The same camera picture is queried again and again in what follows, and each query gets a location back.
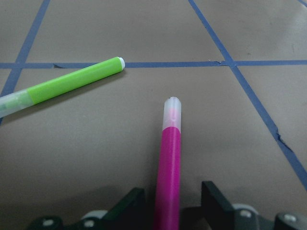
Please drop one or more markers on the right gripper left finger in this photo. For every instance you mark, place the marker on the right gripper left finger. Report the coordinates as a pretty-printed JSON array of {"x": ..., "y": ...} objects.
[{"x": 127, "y": 214}]

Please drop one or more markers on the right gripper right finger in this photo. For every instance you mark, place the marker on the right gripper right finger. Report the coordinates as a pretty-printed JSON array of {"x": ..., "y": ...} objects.
[{"x": 222, "y": 215}]

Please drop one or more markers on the pink highlighter pen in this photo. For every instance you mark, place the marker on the pink highlighter pen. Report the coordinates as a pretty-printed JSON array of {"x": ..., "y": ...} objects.
[{"x": 166, "y": 209}]

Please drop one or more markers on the green highlighter pen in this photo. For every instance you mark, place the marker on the green highlighter pen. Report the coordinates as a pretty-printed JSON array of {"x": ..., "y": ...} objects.
[{"x": 33, "y": 95}]

